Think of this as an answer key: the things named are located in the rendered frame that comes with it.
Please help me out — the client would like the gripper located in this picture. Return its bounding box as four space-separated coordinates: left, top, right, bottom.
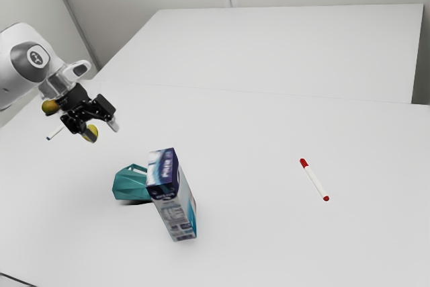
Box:
55 83 120 141

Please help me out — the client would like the teal faceted mug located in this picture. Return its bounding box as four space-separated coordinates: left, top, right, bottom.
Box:
111 163 156 206

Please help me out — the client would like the white pen with blue cap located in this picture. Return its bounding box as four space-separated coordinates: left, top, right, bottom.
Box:
46 125 65 141

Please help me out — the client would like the yellow banana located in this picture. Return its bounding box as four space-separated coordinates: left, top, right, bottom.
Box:
41 98 99 144

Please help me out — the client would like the blue and white carton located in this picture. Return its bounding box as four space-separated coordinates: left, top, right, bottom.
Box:
144 147 198 243

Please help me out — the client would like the white marker with red cap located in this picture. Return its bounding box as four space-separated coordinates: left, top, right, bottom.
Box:
298 157 331 202

